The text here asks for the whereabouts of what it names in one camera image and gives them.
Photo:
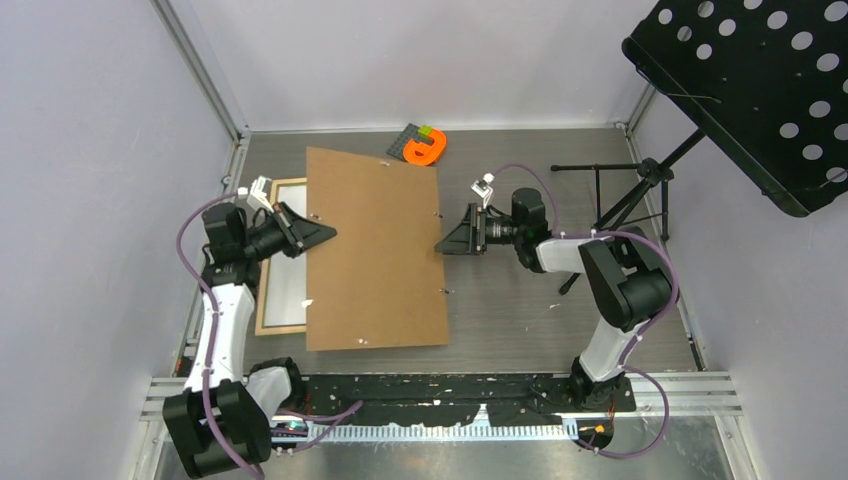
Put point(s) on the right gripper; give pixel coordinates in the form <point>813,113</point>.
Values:
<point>471,236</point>

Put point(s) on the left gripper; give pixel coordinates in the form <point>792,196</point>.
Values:
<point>298,233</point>

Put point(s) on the landscape photo print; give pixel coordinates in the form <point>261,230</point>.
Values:
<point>288,291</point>

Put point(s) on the brown backing board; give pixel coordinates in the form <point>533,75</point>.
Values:
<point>379,283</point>

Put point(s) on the wooden picture frame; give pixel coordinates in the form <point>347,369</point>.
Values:
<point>265,291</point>

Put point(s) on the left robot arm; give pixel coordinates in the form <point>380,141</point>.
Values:
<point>221,420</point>

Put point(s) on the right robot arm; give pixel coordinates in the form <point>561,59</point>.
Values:
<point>630,278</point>

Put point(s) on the orange plastic horseshoe piece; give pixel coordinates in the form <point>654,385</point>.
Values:
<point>426,153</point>

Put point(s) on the green building brick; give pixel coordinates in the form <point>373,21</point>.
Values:
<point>424,133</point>

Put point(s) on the grey building baseplate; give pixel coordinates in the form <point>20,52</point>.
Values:
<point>396,148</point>

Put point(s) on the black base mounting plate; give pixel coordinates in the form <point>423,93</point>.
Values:
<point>444,400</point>

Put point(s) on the black perforated music stand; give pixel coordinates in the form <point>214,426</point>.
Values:
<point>765,81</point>

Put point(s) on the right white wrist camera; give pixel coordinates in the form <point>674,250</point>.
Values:
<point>483,187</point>

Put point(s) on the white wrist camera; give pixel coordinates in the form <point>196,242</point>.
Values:
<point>257,194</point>
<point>483,187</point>

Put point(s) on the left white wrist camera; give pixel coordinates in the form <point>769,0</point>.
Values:
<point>257,194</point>

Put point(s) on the aluminium rail frame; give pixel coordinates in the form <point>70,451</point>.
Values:
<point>687,425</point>

